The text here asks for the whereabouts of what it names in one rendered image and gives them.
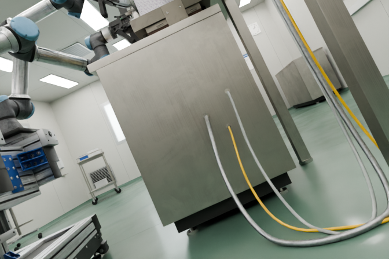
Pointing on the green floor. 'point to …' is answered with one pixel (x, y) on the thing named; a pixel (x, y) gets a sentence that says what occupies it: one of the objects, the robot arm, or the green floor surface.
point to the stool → (20, 230)
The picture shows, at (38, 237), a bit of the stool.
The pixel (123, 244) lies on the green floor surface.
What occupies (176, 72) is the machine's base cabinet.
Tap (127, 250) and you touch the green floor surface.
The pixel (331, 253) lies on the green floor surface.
